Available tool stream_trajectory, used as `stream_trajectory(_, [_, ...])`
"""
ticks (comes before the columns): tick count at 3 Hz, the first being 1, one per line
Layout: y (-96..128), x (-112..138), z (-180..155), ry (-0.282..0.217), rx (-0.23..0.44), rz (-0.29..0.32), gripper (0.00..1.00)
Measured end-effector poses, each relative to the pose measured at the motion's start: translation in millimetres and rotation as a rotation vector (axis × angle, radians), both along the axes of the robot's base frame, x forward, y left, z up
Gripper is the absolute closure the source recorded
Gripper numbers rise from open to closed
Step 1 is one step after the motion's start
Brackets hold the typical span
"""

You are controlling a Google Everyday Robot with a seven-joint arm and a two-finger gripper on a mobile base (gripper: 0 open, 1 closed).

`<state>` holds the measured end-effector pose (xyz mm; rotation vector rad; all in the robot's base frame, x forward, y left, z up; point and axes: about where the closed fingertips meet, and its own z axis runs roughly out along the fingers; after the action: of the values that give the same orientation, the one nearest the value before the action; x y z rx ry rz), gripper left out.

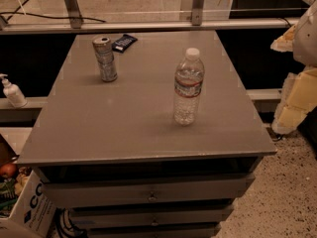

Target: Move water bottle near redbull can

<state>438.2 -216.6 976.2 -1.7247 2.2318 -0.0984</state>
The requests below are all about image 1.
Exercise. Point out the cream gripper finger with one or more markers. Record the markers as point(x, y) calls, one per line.
point(285, 42)
point(298, 98)

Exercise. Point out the clear plastic water bottle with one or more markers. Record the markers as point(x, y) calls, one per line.
point(188, 81)

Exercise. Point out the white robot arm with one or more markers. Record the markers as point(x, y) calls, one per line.
point(305, 38)

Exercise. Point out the silver redbull can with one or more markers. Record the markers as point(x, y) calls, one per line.
point(103, 51)

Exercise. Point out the white pump dispenser bottle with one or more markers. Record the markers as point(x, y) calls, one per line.
point(13, 93)

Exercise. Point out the dark blue snack packet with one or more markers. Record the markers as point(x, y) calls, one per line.
point(123, 43)

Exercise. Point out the white cardboard box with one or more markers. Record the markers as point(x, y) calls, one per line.
point(25, 212)

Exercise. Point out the red apple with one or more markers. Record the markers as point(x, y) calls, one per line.
point(8, 170)

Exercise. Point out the metal window frame rail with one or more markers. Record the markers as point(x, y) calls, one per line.
point(119, 16)

